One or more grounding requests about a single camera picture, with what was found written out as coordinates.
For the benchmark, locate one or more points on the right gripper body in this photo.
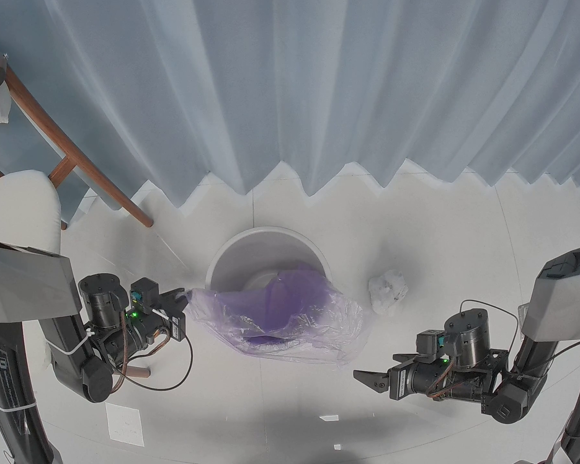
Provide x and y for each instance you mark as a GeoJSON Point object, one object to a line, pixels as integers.
{"type": "Point", "coordinates": [418, 380]}

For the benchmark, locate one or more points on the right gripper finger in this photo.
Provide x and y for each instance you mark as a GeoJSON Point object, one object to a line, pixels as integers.
{"type": "Point", "coordinates": [406, 358]}
{"type": "Point", "coordinates": [379, 382]}

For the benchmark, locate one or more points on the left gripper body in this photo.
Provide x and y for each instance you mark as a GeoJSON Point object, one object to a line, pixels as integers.
{"type": "Point", "coordinates": [150, 331]}

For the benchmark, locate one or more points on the purple plastic bag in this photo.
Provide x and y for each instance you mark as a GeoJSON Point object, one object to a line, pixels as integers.
{"type": "Point", "coordinates": [290, 307]}

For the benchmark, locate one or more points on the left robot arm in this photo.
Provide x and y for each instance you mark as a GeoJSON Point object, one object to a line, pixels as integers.
{"type": "Point", "coordinates": [24, 283]}

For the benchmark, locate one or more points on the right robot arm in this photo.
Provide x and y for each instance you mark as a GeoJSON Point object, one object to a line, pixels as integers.
{"type": "Point", "coordinates": [560, 297]}

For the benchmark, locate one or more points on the white trash bin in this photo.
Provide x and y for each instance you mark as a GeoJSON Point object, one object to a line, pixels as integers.
{"type": "Point", "coordinates": [251, 254]}

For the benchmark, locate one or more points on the crumpled white paper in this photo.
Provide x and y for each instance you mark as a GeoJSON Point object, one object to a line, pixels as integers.
{"type": "Point", "coordinates": [386, 290]}

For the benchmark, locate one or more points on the cream wooden chair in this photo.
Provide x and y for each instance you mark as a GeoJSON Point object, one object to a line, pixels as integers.
{"type": "Point", "coordinates": [19, 210]}

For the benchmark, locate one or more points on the blue-green curtain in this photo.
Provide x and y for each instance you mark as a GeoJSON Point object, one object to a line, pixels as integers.
{"type": "Point", "coordinates": [290, 65]}

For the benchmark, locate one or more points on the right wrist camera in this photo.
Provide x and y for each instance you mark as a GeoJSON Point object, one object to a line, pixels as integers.
{"type": "Point", "coordinates": [428, 343]}

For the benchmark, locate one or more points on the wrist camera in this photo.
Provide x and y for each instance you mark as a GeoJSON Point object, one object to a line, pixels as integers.
{"type": "Point", "coordinates": [428, 343]}
{"type": "Point", "coordinates": [145, 290]}

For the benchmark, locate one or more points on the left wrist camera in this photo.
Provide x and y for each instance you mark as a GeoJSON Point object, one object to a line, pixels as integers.
{"type": "Point", "coordinates": [145, 290]}

